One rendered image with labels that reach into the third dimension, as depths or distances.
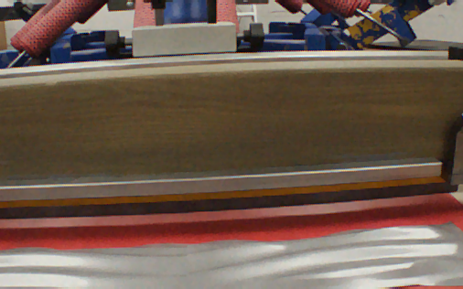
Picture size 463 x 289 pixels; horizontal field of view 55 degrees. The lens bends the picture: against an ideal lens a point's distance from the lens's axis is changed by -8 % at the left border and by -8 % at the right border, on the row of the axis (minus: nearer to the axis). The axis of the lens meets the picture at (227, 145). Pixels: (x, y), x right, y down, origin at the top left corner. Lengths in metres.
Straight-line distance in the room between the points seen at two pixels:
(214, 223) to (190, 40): 0.30
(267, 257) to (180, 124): 0.10
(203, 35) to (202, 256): 0.35
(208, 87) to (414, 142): 0.15
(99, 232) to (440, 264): 0.22
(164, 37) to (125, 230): 0.30
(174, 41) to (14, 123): 0.30
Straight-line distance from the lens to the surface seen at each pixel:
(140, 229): 0.33
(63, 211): 0.34
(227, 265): 0.27
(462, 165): 0.35
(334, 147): 0.32
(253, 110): 0.30
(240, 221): 0.33
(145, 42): 0.58
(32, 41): 0.93
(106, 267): 0.28
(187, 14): 1.07
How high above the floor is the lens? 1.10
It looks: 17 degrees down
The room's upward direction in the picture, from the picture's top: 2 degrees counter-clockwise
